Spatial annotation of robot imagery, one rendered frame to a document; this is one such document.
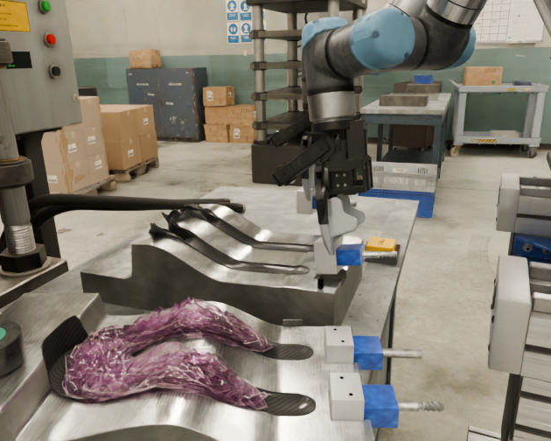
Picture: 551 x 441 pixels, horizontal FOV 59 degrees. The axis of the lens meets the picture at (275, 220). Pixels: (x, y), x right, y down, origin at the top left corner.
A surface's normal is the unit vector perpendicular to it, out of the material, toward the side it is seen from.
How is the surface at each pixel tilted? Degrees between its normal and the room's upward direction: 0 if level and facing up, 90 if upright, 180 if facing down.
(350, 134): 82
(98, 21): 90
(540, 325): 90
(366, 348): 0
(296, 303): 90
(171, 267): 90
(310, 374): 0
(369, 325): 0
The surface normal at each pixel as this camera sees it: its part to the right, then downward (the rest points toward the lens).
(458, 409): -0.03, -0.95
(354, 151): -0.35, 0.17
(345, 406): -0.04, 0.32
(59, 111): 0.94, 0.09
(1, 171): 0.55, 0.26
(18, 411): 0.98, -0.17
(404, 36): 0.48, 0.07
